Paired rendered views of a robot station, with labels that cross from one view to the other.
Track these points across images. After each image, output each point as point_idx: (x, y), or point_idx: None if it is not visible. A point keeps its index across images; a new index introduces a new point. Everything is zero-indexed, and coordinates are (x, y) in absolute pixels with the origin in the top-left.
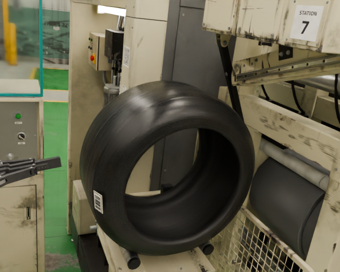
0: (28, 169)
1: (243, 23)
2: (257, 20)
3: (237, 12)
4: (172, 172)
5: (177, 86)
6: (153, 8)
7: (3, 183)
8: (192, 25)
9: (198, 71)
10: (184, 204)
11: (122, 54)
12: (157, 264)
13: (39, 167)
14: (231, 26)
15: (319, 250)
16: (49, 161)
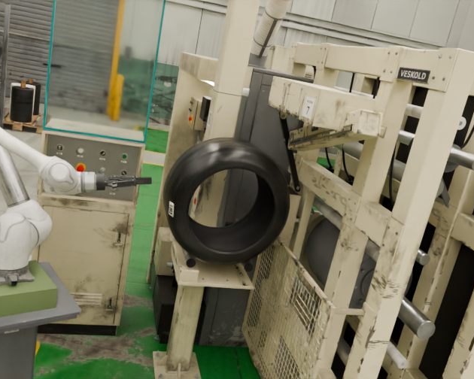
0: (131, 180)
1: (286, 103)
2: (291, 102)
3: (284, 95)
4: None
5: (236, 141)
6: (232, 86)
7: (115, 186)
8: None
9: (273, 137)
10: (240, 238)
11: None
12: (210, 275)
13: (138, 181)
14: (281, 104)
15: (332, 278)
16: (144, 179)
